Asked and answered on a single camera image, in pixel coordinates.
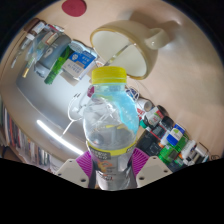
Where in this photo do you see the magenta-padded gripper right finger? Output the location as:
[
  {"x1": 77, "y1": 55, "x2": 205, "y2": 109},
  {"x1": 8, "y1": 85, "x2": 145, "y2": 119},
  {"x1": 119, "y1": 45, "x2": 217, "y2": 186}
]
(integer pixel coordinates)
[{"x1": 131, "y1": 147, "x2": 174, "y2": 188}]

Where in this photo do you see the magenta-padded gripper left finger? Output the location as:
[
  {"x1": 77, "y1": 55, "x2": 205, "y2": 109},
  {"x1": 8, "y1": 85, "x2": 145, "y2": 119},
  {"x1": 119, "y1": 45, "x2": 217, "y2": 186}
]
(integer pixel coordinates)
[{"x1": 54, "y1": 149, "x2": 97, "y2": 190}]

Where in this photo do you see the clear yellow-capped drink bottle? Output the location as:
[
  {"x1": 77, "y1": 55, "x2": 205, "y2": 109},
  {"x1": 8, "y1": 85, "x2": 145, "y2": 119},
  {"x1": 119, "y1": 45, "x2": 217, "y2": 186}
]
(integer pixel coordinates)
[{"x1": 82, "y1": 66, "x2": 140, "y2": 191}]

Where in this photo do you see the green plastic jar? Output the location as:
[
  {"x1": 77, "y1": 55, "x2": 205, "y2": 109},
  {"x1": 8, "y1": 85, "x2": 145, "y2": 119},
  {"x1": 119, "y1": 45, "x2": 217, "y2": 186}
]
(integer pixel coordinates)
[{"x1": 158, "y1": 139, "x2": 188, "y2": 164}]

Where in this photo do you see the white LED light bar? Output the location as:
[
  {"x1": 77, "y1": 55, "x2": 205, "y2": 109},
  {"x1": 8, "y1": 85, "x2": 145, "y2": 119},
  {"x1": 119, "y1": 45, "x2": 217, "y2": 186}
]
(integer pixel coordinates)
[{"x1": 35, "y1": 119, "x2": 84, "y2": 156}]

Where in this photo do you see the white jar with blue lid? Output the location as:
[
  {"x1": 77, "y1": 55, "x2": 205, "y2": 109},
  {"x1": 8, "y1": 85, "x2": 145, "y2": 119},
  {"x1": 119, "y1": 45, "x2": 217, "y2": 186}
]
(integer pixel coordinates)
[{"x1": 165, "y1": 123, "x2": 186, "y2": 148}]

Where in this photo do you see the wooden shelf unit with books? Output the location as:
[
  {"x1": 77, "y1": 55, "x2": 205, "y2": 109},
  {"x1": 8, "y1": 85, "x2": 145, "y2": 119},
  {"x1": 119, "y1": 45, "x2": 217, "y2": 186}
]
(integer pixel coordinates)
[{"x1": 0, "y1": 93, "x2": 78, "y2": 168}]

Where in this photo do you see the green glass bottle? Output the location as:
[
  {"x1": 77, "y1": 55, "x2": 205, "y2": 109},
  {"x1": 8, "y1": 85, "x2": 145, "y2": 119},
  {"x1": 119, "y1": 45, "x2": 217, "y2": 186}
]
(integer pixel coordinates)
[{"x1": 44, "y1": 46, "x2": 73, "y2": 85}]

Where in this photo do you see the grey shaker bottle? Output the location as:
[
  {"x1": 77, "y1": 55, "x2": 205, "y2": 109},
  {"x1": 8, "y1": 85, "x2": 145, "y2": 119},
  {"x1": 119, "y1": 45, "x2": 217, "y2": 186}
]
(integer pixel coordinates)
[{"x1": 34, "y1": 33, "x2": 72, "y2": 78}]

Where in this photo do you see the wooden stirring stick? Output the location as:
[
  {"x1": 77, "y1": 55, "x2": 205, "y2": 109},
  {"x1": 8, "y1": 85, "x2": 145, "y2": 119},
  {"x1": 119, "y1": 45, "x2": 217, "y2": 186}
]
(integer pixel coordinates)
[{"x1": 105, "y1": 43, "x2": 133, "y2": 65}]

